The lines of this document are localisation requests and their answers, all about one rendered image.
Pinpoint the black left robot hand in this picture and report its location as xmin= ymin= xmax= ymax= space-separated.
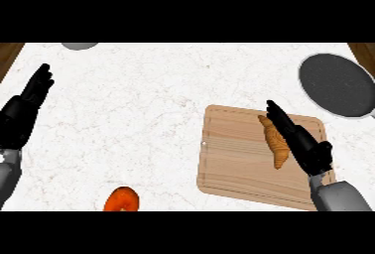
xmin=0 ymin=63 xmax=56 ymax=152

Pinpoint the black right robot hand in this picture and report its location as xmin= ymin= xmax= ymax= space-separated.
xmin=266 ymin=99 xmax=334 ymax=178

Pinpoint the golden brown croissant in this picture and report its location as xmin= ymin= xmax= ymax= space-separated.
xmin=257 ymin=114 xmax=291 ymax=171

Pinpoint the pale wooden cutting board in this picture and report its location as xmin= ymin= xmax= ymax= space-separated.
xmin=196 ymin=104 xmax=338 ymax=211

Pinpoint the grey round object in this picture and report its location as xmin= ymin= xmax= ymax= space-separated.
xmin=60 ymin=43 xmax=99 ymax=52

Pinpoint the orange round fruit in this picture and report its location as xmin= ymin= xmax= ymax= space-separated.
xmin=102 ymin=186 xmax=140 ymax=212

